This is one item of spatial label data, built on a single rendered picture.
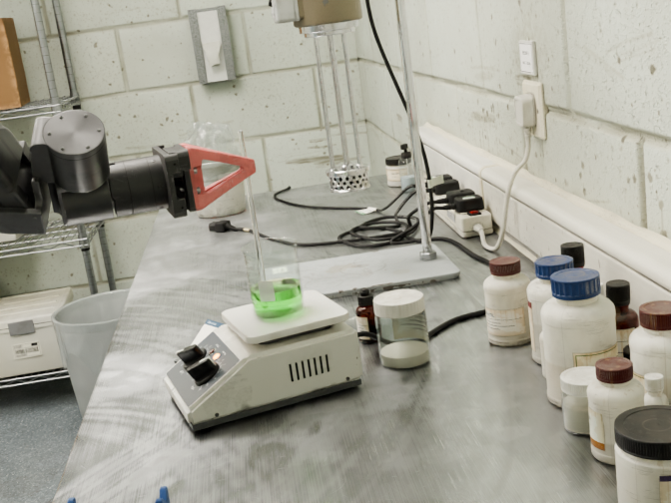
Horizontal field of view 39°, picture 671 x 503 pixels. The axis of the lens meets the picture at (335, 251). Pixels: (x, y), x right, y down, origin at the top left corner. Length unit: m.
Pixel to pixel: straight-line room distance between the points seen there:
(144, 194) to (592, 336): 0.47
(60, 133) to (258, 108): 2.56
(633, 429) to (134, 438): 0.53
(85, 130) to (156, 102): 2.54
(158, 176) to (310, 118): 2.52
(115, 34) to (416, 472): 2.77
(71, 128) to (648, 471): 0.59
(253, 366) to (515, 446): 0.29
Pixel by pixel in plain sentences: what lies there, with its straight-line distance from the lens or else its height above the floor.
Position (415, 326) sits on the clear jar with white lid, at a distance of 1.08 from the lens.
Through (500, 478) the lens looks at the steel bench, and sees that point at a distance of 0.85.
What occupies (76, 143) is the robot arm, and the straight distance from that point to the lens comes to 0.92.
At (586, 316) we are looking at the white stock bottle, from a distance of 0.93.
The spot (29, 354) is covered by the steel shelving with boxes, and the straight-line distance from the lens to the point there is 3.26.
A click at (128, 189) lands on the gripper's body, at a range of 0.97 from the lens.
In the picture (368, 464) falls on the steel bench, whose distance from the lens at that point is 0.89.
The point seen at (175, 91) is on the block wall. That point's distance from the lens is 3.46.
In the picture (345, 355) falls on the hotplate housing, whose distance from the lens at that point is 1.04.
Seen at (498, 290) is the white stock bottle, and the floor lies 0.82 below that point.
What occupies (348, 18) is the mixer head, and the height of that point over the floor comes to 1.14.
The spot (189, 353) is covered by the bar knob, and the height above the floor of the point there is 0.81.
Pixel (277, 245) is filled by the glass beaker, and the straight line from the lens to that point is 1.07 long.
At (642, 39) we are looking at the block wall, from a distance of 1.11.
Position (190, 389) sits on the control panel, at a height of 0.79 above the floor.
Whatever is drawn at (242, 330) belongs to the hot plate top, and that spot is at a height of 0.84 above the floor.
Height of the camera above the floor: 1.16
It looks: 14 degrees down
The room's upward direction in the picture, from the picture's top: 8 degrees counter-clockwise
